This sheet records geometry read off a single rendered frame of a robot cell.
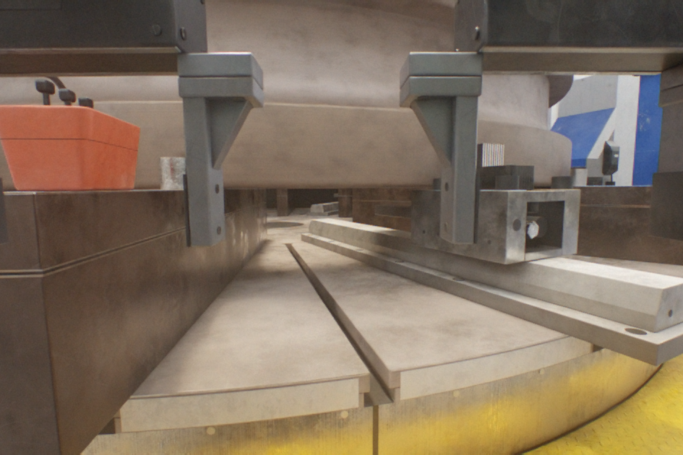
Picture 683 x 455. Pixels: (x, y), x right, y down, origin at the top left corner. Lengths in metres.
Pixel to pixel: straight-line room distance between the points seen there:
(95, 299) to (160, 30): 0.52
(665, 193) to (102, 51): 0.33
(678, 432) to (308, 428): 1.05
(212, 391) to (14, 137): 0.52
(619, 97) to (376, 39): 5.79
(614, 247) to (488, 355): 1.49
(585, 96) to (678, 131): 6.93
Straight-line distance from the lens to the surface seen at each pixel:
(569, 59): 0.25
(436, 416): 0.96
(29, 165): 0.72
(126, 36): 0.22
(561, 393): 1.23
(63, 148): 0.69
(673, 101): 0.30
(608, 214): 2.31
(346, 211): 4.51
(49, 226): 0.59
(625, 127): 7.16
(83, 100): 0.84
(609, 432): 1.37
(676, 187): 0.29
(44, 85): 0.74
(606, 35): 0.24
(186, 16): 0.23
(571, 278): 1.16
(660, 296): 1.07
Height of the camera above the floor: 0.69
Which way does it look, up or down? 6 degrees down
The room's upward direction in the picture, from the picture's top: straight up
